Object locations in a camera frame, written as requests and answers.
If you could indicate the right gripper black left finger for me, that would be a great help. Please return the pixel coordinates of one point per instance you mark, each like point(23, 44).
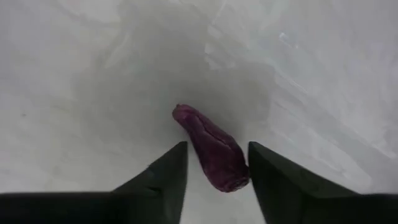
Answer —
point(140, 205)

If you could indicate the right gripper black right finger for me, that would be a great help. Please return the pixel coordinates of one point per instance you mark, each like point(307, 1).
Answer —
point(311, 205)

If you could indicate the purple sweet potato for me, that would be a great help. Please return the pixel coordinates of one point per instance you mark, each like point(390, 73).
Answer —
point(211, 149)

